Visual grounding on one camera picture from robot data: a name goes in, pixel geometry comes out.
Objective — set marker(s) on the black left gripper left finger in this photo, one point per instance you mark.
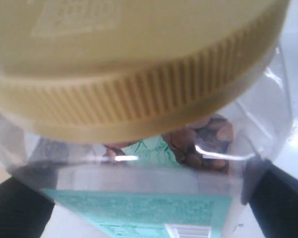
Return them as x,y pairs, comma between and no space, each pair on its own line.
24,213

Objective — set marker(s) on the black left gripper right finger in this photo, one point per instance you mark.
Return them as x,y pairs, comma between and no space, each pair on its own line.
274,204

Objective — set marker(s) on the clear jar gold lid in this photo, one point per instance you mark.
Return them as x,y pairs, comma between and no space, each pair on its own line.
147,118

